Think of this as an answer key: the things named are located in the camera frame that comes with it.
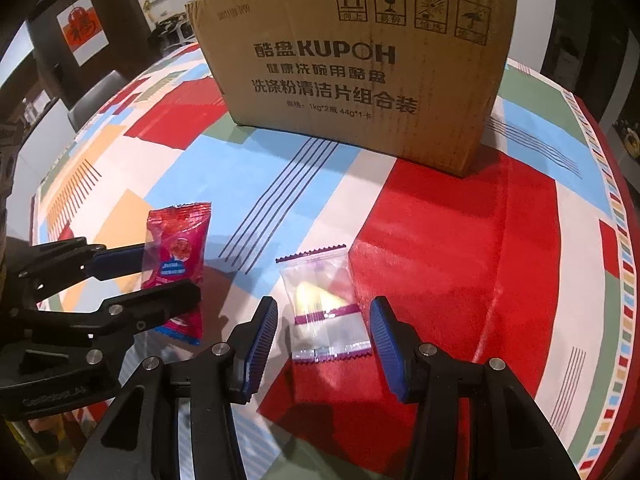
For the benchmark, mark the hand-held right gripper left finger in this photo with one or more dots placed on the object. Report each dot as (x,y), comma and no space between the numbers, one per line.
(257,350)

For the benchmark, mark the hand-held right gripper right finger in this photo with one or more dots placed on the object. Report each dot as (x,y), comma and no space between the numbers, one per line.
(387,350)

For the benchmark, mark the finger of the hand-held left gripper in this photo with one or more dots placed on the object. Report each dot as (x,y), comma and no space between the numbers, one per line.
(150,307)
(122,260)

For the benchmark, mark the pink snack packet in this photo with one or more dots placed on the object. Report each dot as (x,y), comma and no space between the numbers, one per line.
(175,255)

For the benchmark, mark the clear white snack packet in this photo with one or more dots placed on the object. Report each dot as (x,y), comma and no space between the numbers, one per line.
(320,305)

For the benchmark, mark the brown cardboard box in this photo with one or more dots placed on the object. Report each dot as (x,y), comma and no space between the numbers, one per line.
(350,60)

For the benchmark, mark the colourful patchwork tablecloth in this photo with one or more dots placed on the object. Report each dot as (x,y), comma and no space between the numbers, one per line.
(450,240)

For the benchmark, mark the grey chair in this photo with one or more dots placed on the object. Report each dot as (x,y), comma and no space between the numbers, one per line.
(95,100)

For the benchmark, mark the white poster with red symbol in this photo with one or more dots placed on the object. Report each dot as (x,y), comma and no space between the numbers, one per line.
(80,30)

